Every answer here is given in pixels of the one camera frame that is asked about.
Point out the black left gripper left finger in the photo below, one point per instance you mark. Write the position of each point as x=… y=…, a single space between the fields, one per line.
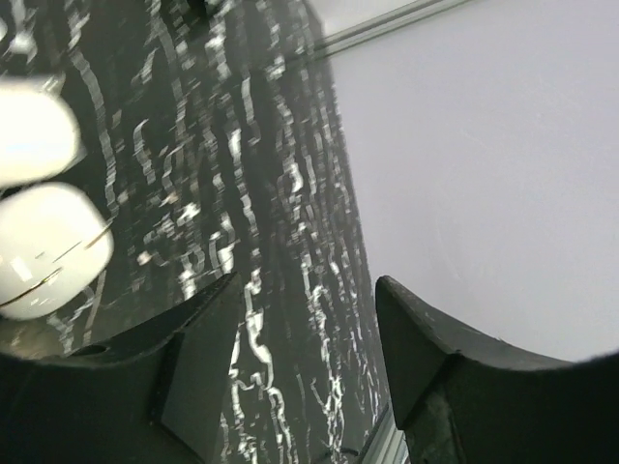
x=151 y=394

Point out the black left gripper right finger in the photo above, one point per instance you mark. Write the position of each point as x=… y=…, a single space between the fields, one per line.
x=462 y=396

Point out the small white square case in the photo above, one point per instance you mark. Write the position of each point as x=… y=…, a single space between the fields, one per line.
x=54 y=241

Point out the black marbled mat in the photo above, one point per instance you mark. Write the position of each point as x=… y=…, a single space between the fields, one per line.
x=213 y=145

